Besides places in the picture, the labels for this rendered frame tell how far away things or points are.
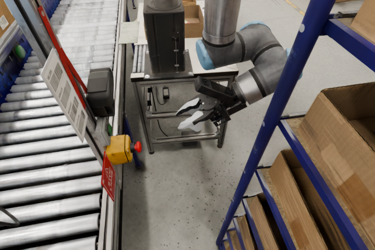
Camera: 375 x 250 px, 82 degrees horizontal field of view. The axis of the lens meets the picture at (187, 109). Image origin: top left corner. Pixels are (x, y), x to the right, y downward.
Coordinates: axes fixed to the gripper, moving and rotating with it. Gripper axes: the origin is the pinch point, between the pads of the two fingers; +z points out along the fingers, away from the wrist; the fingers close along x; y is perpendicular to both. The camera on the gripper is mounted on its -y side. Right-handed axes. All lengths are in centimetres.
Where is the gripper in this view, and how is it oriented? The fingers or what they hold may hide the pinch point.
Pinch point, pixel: (178, 118)
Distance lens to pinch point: 67.2
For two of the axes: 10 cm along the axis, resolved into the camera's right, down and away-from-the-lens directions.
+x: -1.4, -6.8, 7.2
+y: 5.0, 5.8, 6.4
